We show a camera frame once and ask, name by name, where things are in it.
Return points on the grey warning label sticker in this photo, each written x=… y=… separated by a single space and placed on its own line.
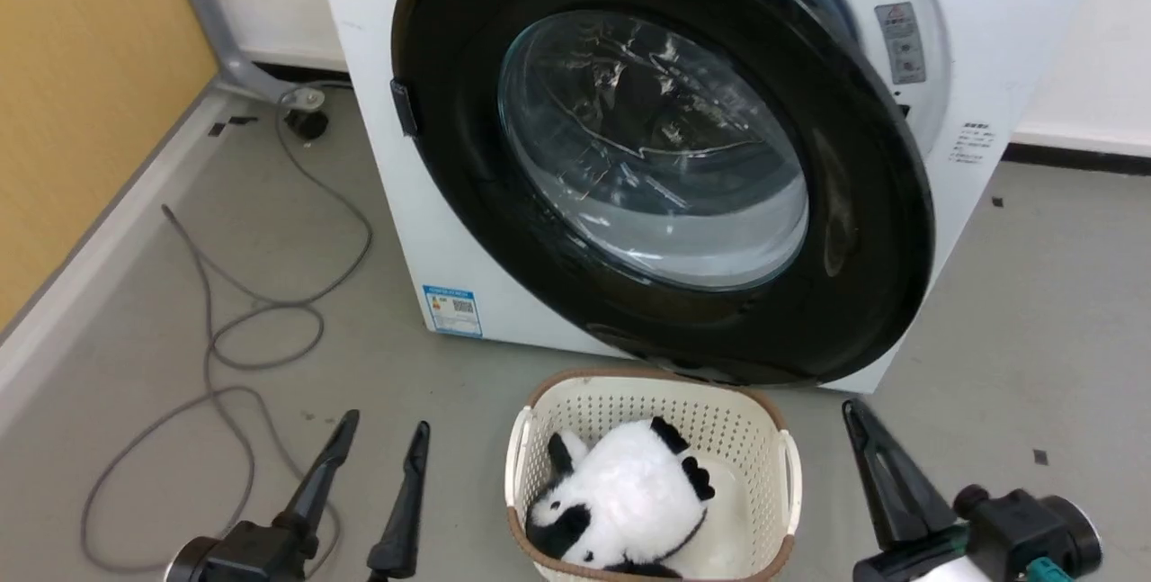
x=900 y=42

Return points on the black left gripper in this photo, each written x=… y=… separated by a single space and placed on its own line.
x=247 y=557

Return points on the black and white panda plush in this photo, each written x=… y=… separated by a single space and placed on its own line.
x=629 y=487

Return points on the white front-load washing machine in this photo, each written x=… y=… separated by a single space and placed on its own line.
x=414 y=204

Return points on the black round glass washer door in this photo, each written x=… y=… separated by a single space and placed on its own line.
x=863 y=231

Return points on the blue energy label sticker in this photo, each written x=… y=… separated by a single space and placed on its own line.
x=452 y=310

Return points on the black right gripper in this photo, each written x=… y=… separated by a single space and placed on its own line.
x=1025 y=528

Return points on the cream perforated plastic laundry basket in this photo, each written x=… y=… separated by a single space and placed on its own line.
x=620 y=402

